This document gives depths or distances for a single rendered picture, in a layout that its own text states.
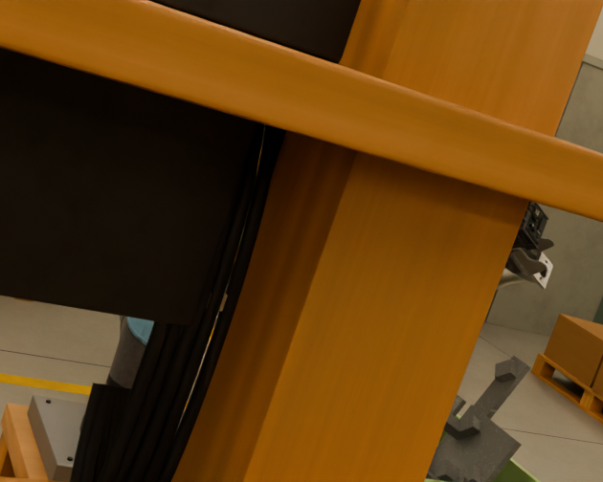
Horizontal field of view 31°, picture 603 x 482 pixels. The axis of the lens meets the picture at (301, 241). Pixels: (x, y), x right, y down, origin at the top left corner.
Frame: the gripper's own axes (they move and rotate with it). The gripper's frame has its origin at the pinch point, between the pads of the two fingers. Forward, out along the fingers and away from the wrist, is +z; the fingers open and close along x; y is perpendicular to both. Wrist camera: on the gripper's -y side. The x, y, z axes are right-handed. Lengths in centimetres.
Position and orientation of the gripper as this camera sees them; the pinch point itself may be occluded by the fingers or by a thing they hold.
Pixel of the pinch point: (532, 270)
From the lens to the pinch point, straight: 200.9
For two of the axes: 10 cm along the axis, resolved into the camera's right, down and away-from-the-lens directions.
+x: 4.0, -7.5, 5.3
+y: 7.0, -1.3, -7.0
